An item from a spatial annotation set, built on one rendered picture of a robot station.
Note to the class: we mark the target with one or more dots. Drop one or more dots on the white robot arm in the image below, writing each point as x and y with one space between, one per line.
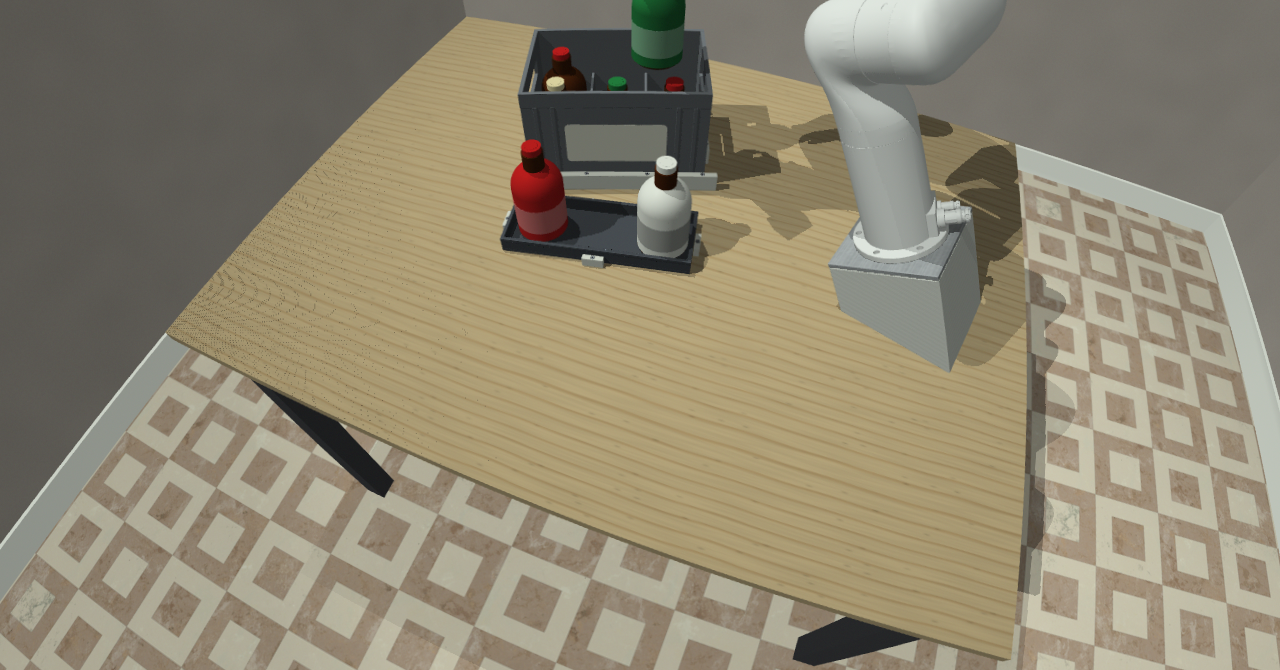
854 47

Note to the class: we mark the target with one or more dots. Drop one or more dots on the red bottle with pale label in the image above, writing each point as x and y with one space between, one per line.
538 194

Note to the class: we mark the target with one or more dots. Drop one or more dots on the white bottle with grey label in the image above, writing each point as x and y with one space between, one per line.
664 205

